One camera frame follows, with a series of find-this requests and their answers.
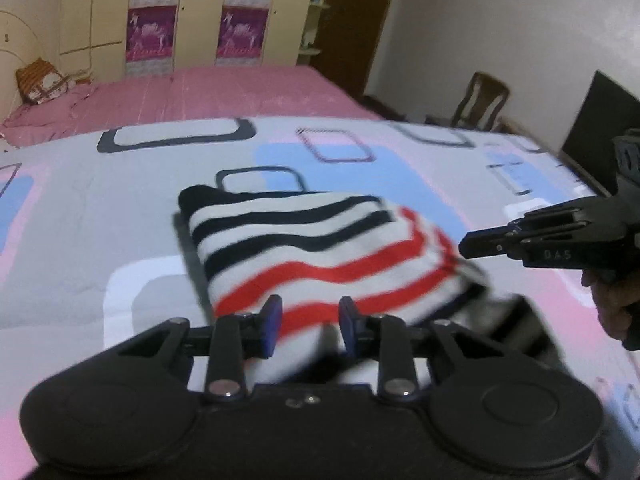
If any cream curved headboard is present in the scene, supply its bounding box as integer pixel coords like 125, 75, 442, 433
0, 9, 68, 128

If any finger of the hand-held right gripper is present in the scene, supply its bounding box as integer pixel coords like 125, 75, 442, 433
507, 197, 621, 237
458, 227, 531, 261

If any white black red striped sweater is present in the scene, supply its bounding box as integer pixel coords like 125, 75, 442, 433
176, 185, 557, 386

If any black flat screen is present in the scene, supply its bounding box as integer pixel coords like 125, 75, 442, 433
559, 70, 640, 197

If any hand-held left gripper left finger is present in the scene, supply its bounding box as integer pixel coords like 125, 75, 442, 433
118, 294, 284, 404

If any pink bed sheet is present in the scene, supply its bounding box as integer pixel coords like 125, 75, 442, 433
0, 64, 388, 149

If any brown wooden door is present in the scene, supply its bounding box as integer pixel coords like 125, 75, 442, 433
311, 0, 402, 103

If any brown wooden chair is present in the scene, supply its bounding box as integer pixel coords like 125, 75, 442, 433
449, 71, 512, 132

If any cream corner shelf unit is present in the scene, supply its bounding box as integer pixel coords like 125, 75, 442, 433
297, 0, 342, 67

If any person's right hand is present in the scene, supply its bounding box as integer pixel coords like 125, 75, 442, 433
581, 266, 640, 343

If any orange and white patterned pillow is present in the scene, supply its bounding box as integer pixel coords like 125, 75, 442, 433
15, 58, 93, 107

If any printed grey pink blue blanket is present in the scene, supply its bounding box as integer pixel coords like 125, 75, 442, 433
0, 117, 640, 480

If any cream wardrobe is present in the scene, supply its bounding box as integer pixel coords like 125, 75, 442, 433
59, 0, 321, 81

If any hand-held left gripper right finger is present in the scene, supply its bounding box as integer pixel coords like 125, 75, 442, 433
338, 296, 502, 404

